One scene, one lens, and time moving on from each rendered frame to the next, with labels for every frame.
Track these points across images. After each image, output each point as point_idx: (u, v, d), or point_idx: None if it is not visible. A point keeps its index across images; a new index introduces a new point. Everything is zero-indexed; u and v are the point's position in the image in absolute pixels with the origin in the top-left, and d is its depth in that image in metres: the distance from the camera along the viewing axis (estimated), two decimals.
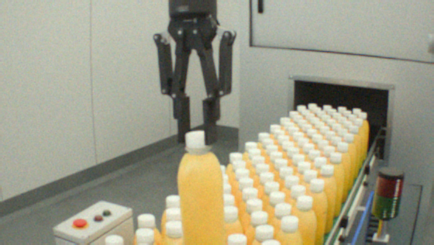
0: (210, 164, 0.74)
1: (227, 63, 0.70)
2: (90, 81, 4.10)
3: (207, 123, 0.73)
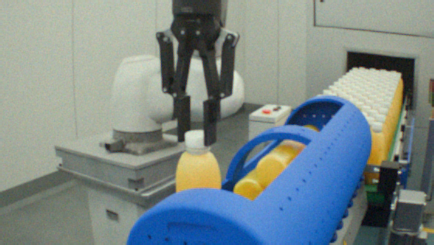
0: (208, 165, 0.75)
1: (229, 66, 0.70)
2: None
3: (207, 125, 0.73)
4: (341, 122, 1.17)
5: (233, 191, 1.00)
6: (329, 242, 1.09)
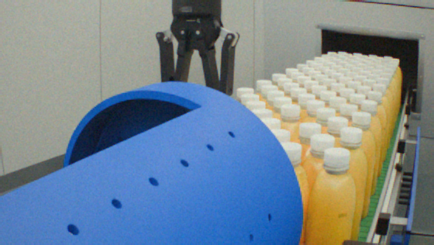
0: None
1: (229, 66, 0.70)
2: (98, 53, 3.93)
3: None
4: (101, 188, 0.28)
5: None
6: None
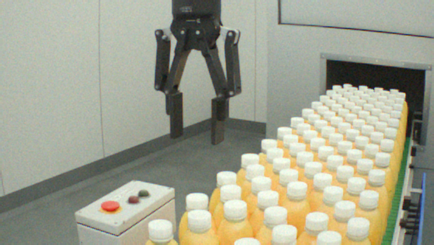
0: None
1: (234, 63, 0.69)
2: (98, 69, 3.90)
3: (215, 122, 0.72)
4: None
5: None
6: None
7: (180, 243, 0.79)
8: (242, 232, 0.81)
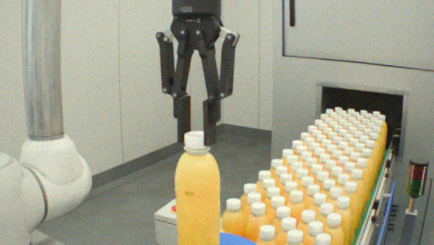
0: None
1: (229, 66, 0.70)
2: (118, 84, 4.39)
3: (207, 124, 0.73)
4: None
5: None
6: None
7: (177, 169, 0.76)
8: (263, 222, 1.31)
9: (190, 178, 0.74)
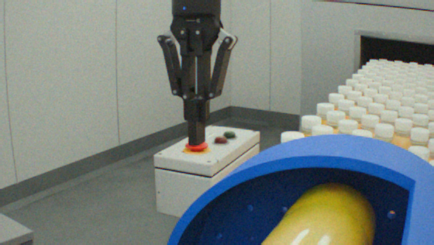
0: None
1: None
2: (115, 54, 3.83)
3: None
4: None
5: None
6: None
7: None
8: None
9: None
